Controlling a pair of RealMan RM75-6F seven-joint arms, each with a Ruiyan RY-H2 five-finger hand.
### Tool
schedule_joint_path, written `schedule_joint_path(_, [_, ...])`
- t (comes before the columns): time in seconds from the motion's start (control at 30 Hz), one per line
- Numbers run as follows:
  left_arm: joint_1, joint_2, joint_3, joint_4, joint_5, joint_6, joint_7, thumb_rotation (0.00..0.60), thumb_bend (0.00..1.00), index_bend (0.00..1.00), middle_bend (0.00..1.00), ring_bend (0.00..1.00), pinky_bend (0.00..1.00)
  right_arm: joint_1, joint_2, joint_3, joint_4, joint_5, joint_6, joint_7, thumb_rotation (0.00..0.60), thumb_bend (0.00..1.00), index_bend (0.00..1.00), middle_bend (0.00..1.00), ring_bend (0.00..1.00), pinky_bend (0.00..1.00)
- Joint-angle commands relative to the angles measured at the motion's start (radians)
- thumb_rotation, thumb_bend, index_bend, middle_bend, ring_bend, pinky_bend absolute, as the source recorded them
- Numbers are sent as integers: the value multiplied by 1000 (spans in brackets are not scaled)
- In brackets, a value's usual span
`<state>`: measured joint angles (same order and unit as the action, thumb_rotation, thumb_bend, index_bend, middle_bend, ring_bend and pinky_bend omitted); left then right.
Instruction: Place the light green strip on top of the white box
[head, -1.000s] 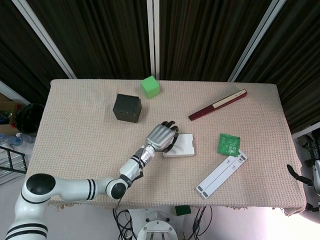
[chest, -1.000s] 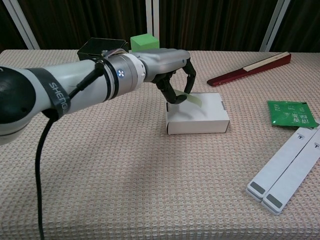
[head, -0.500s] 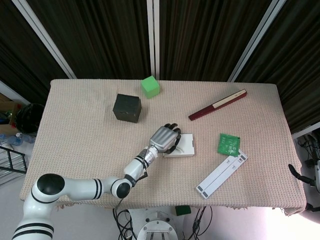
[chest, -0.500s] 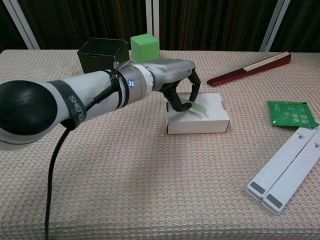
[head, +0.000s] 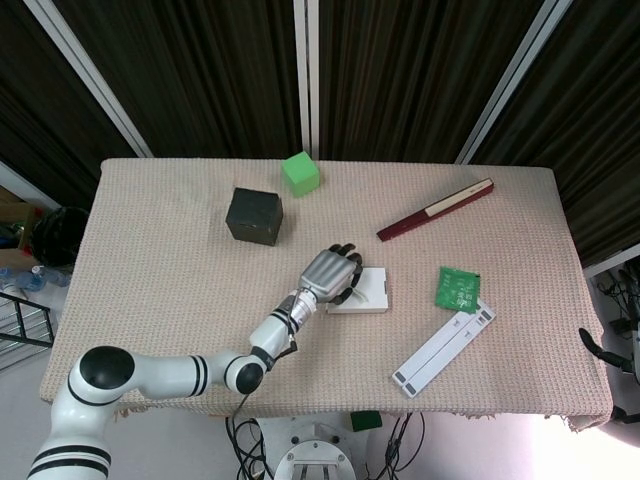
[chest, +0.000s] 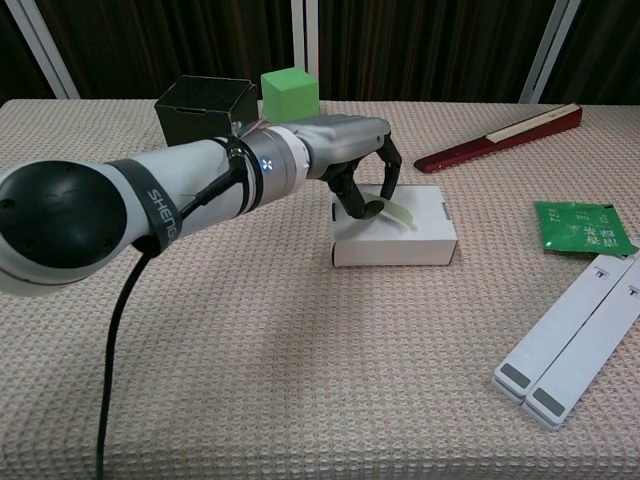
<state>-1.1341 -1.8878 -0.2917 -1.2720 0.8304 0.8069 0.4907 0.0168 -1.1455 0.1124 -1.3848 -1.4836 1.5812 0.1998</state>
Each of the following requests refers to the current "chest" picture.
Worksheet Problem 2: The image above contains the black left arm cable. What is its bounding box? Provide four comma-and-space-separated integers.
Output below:
96, 137, 251, 480

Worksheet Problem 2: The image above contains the white partition frame post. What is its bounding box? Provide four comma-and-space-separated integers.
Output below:
291, 0, 321, 101
4, 0, 81, 100
518, 0, 584, 105

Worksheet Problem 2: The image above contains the green tea packet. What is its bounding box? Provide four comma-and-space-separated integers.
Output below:
533, 199, 640, 259

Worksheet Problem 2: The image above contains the white cardboard box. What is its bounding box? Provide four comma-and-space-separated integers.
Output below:
329, 184, 460, 268

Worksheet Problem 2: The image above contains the dark pleated partition panel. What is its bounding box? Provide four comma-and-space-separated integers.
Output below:
317, 0, 557, 104
0, 0, 55, 101
536, 0, 640, 106
34, 0, 296, 100

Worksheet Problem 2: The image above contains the white folding stand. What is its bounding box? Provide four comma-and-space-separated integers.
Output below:
491, 244, 640, 432

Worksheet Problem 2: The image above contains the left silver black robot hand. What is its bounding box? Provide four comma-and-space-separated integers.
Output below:
297, 113, 404, 221

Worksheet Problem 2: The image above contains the red folded hand fan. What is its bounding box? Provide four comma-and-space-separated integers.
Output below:
413, 103, 584, 175

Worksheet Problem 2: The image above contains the pale green strip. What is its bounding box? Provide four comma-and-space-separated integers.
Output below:
362, 192, 417, 232

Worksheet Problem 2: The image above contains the green foam cube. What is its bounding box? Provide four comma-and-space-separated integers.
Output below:
260, 68, 320, 123

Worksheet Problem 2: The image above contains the black cardboard box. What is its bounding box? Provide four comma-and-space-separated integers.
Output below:
153, 74, 260, 149

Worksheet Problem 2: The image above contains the beige waffle tablecloth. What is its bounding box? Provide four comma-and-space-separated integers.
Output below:
0, 98, 640, 480

